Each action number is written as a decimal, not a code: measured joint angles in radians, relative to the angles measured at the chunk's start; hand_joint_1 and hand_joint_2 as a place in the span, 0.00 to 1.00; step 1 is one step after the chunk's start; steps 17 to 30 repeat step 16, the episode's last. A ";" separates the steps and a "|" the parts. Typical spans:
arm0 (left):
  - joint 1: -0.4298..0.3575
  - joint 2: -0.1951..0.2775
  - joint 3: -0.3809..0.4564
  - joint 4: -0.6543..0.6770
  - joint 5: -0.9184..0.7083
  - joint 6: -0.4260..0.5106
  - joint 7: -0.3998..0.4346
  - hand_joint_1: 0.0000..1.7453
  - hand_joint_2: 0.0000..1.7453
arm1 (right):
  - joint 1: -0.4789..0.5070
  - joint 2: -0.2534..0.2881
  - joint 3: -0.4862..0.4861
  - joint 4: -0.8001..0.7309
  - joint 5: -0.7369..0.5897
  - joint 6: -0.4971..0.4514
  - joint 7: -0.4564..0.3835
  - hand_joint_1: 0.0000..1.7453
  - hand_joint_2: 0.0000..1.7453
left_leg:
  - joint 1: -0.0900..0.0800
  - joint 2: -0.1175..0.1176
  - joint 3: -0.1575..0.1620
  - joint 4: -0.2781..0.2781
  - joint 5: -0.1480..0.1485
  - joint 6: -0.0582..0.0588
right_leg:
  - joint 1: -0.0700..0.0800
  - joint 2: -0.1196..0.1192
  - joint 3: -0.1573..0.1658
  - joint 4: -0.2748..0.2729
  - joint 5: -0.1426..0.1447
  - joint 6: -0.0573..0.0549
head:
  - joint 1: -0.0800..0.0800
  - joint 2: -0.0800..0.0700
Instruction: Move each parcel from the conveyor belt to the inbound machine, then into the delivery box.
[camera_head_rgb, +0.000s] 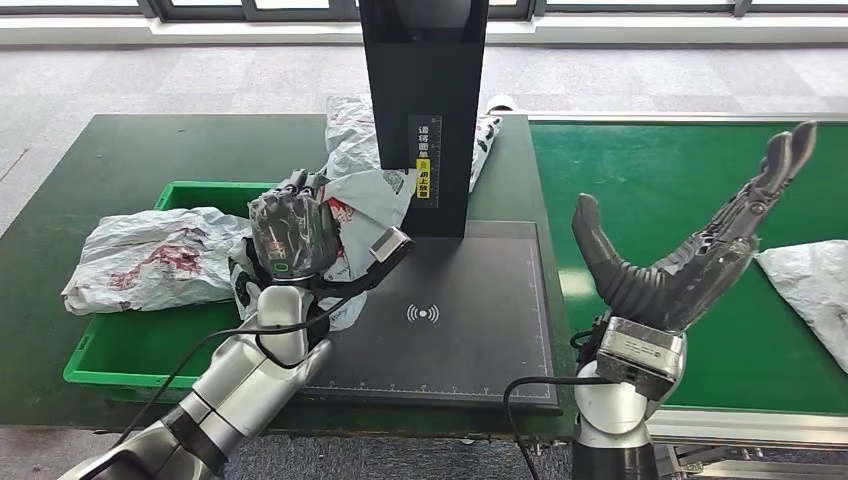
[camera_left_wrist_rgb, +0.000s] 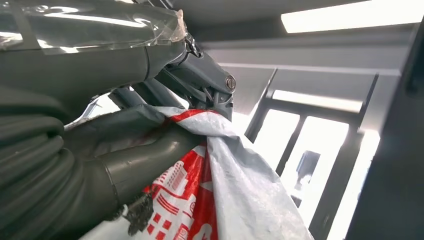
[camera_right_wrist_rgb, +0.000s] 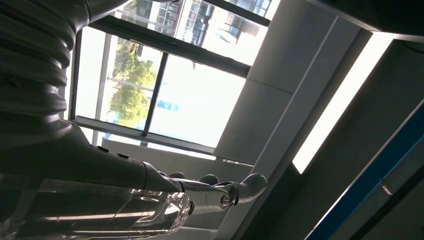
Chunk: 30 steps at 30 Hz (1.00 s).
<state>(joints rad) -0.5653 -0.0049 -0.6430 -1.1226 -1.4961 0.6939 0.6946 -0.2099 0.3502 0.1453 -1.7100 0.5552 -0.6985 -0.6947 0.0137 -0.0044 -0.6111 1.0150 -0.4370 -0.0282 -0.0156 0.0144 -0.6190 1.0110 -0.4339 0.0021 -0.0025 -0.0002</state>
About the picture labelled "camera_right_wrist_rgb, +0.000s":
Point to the dark framed window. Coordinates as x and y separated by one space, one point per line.
185 99

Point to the long ceiling strip light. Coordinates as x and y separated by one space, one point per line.
341 102

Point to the blue beam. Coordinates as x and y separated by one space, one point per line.
381 169

